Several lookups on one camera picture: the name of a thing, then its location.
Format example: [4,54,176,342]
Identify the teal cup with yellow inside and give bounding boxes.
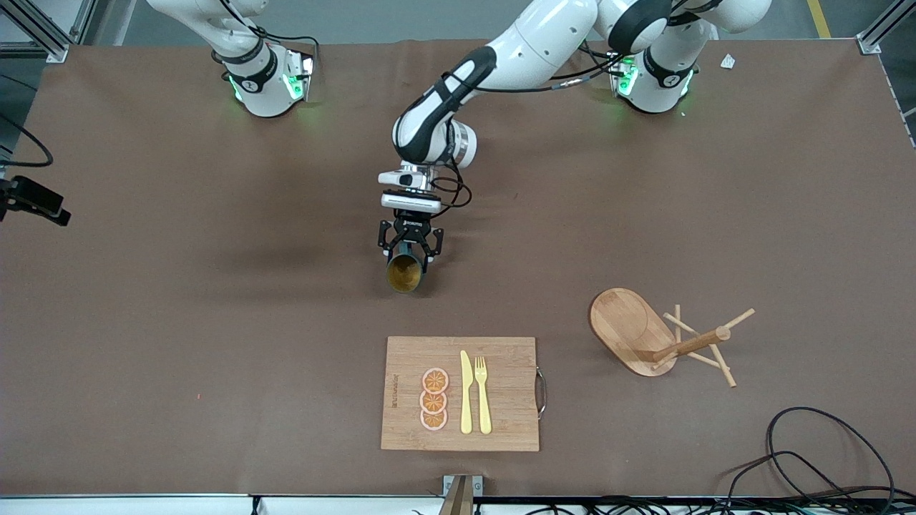
[386,242,428,295]

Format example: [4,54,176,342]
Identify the yellow plastic knife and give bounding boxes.
[459,350,474,435]

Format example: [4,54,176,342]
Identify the yellow plastic fork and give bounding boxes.
[474,355,493,435]

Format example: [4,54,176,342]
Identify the brown table cover sheet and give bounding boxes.
[0,36,916,498]

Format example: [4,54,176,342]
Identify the bamboo cutting board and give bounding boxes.
[380,336,548,453]

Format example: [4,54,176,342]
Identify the wooden mug rack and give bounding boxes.
[589,288,756,388]

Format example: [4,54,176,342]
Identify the aluminium frame profile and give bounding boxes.
[0,0,97,64]
[855,0,916,57]

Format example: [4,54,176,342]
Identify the black right arm base cable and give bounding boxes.
[222,0,321,72]

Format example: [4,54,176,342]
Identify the black arm base cable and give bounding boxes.
[572,39,623,76]
[222,0,321,72]

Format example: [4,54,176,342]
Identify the black left arm base cable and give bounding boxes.
[572,39,623,76]

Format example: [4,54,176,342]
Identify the metal bracket with wooden bar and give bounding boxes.
[438,474,484,515]

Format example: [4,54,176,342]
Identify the black loose cable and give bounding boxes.
[767,406,895,503]
[716,450,868,512]

